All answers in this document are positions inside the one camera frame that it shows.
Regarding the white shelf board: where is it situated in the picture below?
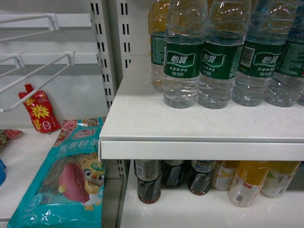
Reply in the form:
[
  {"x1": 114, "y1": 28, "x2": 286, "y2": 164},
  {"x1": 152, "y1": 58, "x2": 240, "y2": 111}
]
[
  {"x1": 120, "y1": 166, "x2": 304, "y2": 228},
  {"x1": 99, "y1": 56, "x2": 304, "y2": 161}
]

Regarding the white bottom shelf board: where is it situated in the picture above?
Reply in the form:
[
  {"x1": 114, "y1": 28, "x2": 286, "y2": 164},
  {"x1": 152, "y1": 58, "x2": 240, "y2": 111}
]
[{"x1": 120, "y1": 166, "x2": 304, "y2": 228}]

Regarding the water bottle front left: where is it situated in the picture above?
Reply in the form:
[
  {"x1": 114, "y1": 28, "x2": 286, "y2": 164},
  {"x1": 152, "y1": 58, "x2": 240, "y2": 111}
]
[{"x1": 162, "y1": 0, "x2": 208, "y2": 109}]

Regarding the water bottle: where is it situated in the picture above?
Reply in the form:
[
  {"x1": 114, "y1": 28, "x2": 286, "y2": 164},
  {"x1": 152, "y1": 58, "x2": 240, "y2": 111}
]
[
  {"x1": 162, "y1": 0, "x2": 208, "y2": 109},
  {"x1": 264, "y1": 0, "x2": 304, "y2": 107},
  {"x1": 231, "y1": 0, "x2": 299, "y2": 107},
  {"x1": 197, "y1": 0, "x2": 252, "y2": 109}
]

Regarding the white slotted shelf upright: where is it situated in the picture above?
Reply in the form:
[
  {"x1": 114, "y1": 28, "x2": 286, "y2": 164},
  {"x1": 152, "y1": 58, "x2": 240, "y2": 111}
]
[{"x1": 89, "y1": 0, "x2": 133, "y2": 181}]

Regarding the dark soy sauce bottle left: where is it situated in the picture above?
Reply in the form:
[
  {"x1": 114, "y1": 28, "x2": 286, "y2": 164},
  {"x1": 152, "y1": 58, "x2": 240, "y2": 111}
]
[{"x1": 133, "y1": 160, "x2": 162, "y2": 204}]

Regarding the dark sauce bottle middle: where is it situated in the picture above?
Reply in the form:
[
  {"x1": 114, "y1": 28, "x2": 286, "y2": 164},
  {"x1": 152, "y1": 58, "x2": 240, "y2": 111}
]
[{"x1": 161, "y1": 160, "x2": 190, "y2": 189}]

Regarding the dark sauce bottle blue label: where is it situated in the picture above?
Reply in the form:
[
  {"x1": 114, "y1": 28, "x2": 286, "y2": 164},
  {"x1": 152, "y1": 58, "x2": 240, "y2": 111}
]
[{"x1": 187, "y1": 160, "x2": 216, "y2": 196}]

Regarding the yellow drink bottle white label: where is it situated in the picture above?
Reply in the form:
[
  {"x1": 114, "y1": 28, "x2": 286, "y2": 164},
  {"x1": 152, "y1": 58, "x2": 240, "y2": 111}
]
[{"x1": 211, "y1": 160, "x2": 239, "y2": 190}]

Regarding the orange juice bottle rear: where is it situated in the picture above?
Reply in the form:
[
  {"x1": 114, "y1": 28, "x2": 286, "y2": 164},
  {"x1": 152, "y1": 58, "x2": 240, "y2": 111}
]
[{"x1": 148, "y1": 0, "x2": 170, "y2": 92}]

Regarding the orange juice bottle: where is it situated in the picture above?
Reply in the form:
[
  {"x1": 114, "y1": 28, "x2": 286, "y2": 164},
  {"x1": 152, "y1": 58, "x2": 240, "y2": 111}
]
[
  {"x1": 148, "y1": 0, "x2": 170, "y2": 92},
  {"x1": 228, "y1": 161, "x2": 269, "y2": 208}
]

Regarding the red sauce pouch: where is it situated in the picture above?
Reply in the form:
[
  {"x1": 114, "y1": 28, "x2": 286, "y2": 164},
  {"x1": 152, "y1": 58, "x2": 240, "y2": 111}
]
[{"x1": 23, "y1": 90, "x2": 61, "y2": 133}]

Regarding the teal sweet potato noodle bag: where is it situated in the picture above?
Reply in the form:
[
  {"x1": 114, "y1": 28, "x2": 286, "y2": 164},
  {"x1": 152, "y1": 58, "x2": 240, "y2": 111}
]
[{"x1": 8, "y1": 117, "x2": 106, "y2": 228}]

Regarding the orange juice bottle front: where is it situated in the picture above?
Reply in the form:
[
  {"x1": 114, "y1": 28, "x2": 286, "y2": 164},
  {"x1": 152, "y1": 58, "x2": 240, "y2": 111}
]
[{"x1": 228, "y1": 161, "x2": 269, "y2": 208}]

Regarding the yellow green drink bottle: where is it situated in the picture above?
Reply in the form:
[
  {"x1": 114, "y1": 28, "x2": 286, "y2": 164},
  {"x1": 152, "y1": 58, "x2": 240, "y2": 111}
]
[{"x1": 261, "y1": 161, "x2": 301, "y2": 198}]

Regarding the floral snack packet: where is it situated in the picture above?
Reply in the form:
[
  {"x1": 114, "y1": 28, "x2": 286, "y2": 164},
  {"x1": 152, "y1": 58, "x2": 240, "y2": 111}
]
[{"x1": 0, "y1": 129, "x2": 23, "y2": 149}]

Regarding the blue package edge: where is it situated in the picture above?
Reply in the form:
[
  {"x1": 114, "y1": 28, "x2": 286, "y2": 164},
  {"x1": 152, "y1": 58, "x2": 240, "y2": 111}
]
[{"x1": 0, "y1": 159, "x2": 7, "y2": 185}]

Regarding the white wire hook upper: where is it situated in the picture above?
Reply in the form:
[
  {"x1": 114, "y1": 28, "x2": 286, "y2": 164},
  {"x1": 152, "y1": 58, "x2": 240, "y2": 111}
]
[{"x1": 0, "y1": 14, "x2": 59, "y2": 43}]

